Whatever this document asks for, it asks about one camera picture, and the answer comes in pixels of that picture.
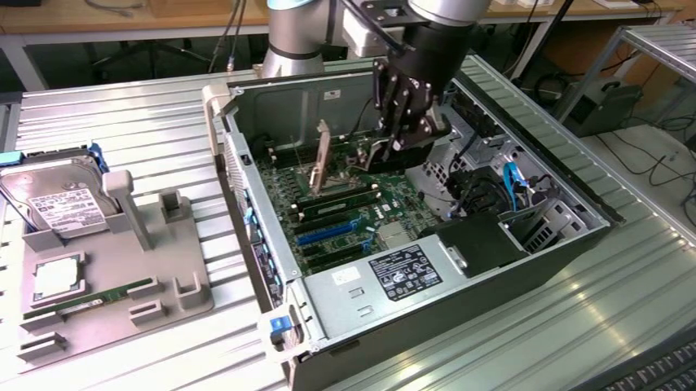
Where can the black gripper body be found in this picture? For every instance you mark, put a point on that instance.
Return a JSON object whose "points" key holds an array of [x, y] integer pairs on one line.
{"points": [[434, 53]]}

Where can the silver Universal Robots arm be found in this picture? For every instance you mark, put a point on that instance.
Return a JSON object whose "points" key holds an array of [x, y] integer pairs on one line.
{"points": [[294, 40]]}

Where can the silver disk bay cage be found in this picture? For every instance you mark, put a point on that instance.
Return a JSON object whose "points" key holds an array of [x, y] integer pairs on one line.
{"points": [[434, 171]]}

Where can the metal socket cover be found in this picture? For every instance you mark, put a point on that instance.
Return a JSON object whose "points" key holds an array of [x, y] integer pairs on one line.
{"points": [[358, 161]]}

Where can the green motherboard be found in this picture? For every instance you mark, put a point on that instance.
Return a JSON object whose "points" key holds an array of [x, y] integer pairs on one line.
{"points": [[392, 195]]}

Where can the black RAM slot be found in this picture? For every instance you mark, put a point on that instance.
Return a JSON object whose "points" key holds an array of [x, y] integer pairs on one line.
{"points": [[294, 147], [294, 156]]}

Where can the CPU socket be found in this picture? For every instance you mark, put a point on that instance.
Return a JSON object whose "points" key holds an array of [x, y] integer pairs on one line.
{"points": [[342, 184]]}

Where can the RAM stick with white label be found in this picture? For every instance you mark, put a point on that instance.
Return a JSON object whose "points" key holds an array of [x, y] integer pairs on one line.
{"points": [[337, 205]]}

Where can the silver chipset heatsink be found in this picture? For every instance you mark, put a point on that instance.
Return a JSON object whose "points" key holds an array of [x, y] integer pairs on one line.
{"points": [[394, 236]]}

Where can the black fan shroud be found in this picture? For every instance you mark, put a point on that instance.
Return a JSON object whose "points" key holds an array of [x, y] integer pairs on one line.
{"points": [[478, 244]]}

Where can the blue expansion slot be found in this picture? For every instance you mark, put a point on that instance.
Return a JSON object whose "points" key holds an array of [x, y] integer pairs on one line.
{"points": [[326, 233]]}

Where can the black box device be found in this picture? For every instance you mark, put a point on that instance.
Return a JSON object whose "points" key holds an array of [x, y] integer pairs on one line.
{"points": [[609, 110]]}

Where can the black expansion slot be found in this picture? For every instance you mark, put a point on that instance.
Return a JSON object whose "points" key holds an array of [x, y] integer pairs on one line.
{"points": [[337, 260]]}

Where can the aluminium profile table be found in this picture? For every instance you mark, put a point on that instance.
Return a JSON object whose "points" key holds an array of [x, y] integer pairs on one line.
{"points": [[663, 45]]}

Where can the open black PC case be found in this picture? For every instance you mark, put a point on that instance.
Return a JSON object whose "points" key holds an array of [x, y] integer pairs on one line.
{"points": [[544, 285]]}

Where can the silver power supply unit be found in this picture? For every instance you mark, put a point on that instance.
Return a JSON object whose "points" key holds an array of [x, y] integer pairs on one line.
{"points": [[348, 301]]}

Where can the blue disk caddy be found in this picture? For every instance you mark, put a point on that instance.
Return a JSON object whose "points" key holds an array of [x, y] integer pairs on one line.
{"points": [[96, 156]]}

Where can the blue case latch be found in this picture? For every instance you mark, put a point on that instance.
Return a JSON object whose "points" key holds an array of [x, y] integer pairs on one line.
{"points": [[279, 326]]}

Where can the grey parts rack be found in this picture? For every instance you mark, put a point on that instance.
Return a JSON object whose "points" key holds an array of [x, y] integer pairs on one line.
{"points": [[108, 260]]}

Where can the silver hard disk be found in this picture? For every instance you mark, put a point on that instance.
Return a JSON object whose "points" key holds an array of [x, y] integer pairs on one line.
{"points": [[60, 203]]}

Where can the green RAM stick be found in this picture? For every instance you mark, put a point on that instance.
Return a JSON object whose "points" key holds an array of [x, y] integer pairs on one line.
{"points": [[92, 303]]}

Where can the black keyboard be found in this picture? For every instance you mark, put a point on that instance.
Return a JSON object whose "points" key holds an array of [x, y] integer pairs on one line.
{"points": [[652, 374]]}

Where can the silver CPU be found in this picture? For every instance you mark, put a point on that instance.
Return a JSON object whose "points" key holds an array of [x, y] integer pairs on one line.
{"points": [[54, 279]]}

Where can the wooden desk white frame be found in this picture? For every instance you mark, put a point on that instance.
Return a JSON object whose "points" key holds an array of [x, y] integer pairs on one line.
{"points": [[82, 20]]}

